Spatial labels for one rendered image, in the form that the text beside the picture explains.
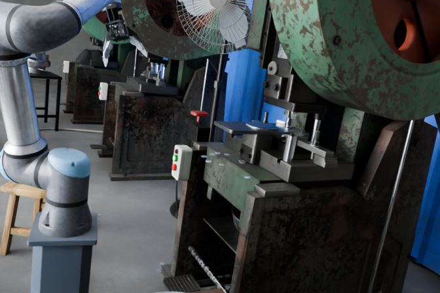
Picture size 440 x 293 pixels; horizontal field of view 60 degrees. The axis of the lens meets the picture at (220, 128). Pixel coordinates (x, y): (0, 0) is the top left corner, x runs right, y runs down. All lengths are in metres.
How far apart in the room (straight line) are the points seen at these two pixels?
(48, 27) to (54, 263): 0.66
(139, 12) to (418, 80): 1.82
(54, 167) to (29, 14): 0.42
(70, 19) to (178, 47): 1.65
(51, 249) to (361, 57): 0.99
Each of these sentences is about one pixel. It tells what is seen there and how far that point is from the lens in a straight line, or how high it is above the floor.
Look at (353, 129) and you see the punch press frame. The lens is 1.52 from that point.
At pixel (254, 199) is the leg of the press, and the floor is 0.61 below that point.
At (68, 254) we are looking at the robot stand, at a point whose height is 0.40.
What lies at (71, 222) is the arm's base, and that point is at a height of 0.49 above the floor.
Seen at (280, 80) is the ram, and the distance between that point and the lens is 1.39.
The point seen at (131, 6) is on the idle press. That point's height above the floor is 1.21.
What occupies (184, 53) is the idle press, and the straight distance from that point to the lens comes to 2.67.
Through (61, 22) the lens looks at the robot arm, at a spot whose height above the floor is 1.05.
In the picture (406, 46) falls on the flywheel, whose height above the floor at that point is 1.13.
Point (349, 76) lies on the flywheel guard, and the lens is 0.99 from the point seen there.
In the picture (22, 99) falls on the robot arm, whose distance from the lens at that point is 1.17.
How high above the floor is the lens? 1.05
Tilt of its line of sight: 12 degrees down
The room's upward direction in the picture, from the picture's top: 8 degrees clockwise
